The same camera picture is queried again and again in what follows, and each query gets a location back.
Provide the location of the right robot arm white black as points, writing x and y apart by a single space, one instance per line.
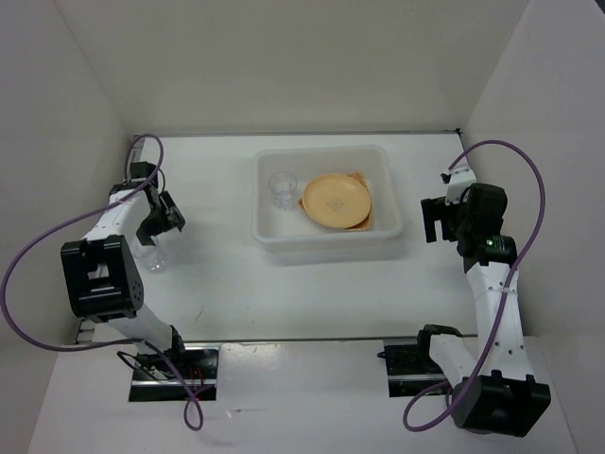
497 391

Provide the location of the woven bamboo fan-shaped tray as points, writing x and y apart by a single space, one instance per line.
361 177

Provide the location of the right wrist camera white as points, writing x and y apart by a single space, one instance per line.
457 181

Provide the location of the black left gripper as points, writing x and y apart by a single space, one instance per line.
172 218

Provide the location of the beige plate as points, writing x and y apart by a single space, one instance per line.
335 201

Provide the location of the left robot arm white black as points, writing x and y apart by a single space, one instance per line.
103 282

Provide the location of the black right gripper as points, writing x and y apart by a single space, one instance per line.
433 209

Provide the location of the translucent white plastic bin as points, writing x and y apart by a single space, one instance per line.
345 202

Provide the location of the clear plastic cup front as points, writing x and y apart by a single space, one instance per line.
148 254

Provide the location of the clear plastic cup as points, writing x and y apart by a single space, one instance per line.
148 254
283 186

